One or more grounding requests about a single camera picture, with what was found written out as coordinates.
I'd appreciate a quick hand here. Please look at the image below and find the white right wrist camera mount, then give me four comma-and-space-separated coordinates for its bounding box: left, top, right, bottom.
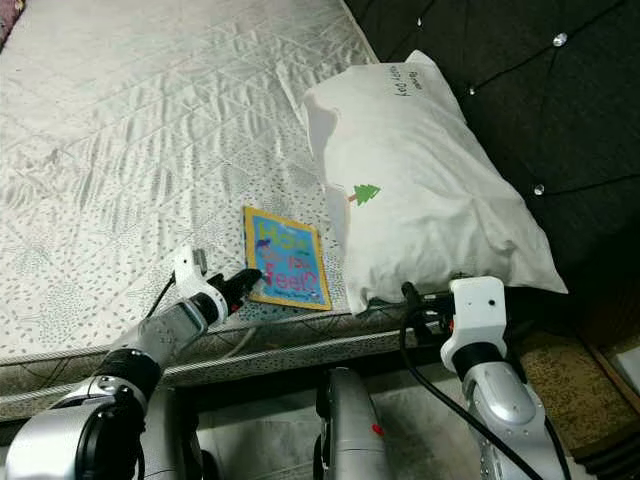
440, 276, 508, 376

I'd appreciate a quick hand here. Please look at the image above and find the white quilted mattress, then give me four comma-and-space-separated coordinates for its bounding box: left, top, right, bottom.
0, 0, 473, 423

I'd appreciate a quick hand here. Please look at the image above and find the right robot leg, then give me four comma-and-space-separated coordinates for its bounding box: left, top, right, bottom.
310, 365, 393, 480

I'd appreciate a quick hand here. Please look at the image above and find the brown rug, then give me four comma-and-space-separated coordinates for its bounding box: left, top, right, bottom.
510, 325, 640, 476

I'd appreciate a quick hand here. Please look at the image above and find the dark bed frame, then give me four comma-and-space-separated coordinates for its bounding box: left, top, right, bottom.
0, 340, 461, 441

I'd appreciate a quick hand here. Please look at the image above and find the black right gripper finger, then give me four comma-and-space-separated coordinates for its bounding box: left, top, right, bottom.
400, 281, 429, 333

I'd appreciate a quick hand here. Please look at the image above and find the black tufted headboard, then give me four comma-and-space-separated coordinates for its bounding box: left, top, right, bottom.
345, 0, 640, 321

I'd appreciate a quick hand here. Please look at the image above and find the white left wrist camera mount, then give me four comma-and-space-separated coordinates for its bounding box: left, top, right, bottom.
172, 245, 218, 301

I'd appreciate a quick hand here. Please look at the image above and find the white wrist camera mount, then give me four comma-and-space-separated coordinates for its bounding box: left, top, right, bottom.
440, 276, 508, 376
172, 245, 218, 301

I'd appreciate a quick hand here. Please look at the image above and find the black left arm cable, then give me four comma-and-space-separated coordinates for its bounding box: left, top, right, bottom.
155, 272, 183, 321

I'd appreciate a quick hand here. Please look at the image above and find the How do you feel book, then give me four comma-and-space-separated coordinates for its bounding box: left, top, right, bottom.
242, 204, 334, 312

